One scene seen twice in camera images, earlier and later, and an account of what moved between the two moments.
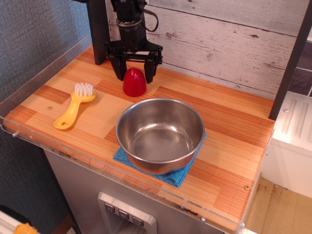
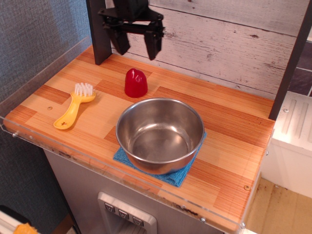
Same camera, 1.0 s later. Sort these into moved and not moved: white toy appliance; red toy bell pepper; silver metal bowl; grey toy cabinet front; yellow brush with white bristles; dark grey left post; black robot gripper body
Moved: black robot gripper body
Not moved: grey toy cabinet front; dark grey left post; yellow brush with white bristles; white toy appliance; silver metal bowl; red toy bell pepper
